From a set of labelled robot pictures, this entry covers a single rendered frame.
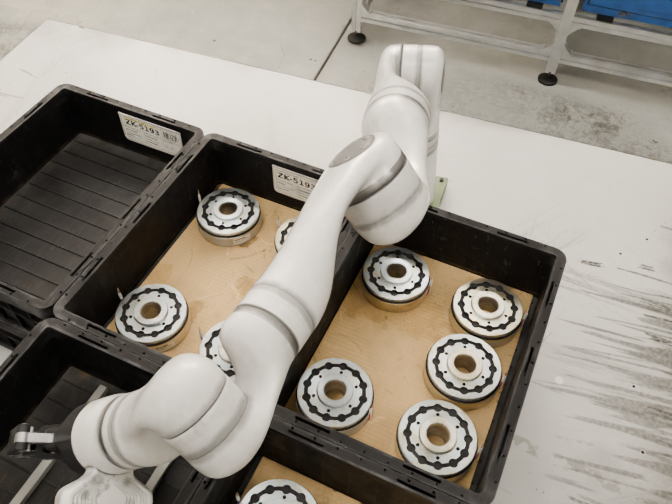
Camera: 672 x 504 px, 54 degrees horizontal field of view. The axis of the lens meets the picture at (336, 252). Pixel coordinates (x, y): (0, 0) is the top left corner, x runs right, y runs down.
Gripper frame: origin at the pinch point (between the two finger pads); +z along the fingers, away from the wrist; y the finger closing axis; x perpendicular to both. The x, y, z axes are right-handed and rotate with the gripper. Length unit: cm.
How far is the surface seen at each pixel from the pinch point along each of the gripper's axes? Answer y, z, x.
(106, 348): -5.7, 1.4, -12.8
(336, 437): -24.0, -21.8, -0.7
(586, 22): -174, -5, -163
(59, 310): -0.8, 6.0, -18.0
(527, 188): -81, -20, -54
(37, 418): -2.8, 13.3, -5.1
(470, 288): -49, -25, -24
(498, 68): -177, 35, -167
